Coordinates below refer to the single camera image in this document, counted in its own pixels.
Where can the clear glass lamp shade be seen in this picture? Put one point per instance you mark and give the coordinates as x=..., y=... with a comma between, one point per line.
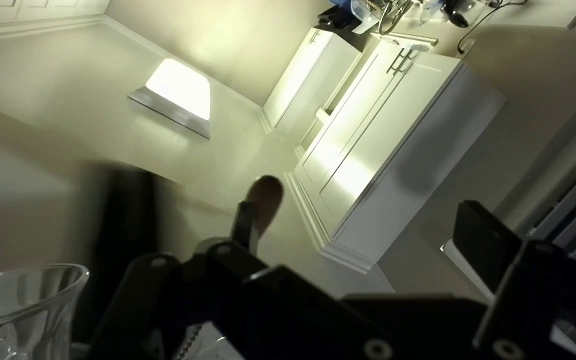
x=37, y=311

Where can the rectangular kitchen ceiling light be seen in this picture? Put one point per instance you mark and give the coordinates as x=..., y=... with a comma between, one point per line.
x=180, y=94

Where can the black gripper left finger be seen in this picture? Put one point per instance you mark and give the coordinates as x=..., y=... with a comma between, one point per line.
x=266, y=313

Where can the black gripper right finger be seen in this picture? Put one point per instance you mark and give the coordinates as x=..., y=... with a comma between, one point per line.
x=533, y=284

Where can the white upper cabinets left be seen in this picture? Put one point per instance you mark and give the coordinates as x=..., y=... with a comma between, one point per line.
x=401, y=128

